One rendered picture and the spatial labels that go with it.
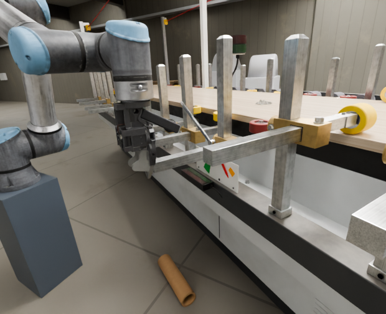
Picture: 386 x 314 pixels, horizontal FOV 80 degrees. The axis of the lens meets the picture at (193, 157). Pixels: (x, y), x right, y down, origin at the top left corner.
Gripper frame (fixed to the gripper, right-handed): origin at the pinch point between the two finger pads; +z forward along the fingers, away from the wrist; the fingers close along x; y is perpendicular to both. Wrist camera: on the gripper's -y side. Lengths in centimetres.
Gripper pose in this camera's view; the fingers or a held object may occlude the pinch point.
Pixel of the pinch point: (150, 173)
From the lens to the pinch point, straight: 65.1
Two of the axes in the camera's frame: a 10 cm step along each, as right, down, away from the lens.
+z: 0.2, 9.4, 3.5
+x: 5.0, 2.9, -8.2
